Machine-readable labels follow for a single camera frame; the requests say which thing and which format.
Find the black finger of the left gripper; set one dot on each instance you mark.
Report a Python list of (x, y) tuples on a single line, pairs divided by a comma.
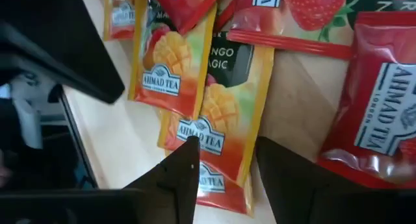
[(48, 39)]

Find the black table frame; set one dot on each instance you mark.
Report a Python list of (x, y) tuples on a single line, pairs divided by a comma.
[(78, 146)]

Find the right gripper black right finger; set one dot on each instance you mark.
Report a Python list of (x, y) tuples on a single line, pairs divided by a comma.
[(308, 198)]

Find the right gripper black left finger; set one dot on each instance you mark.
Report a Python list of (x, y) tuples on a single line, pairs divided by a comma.
[(162, 198)]

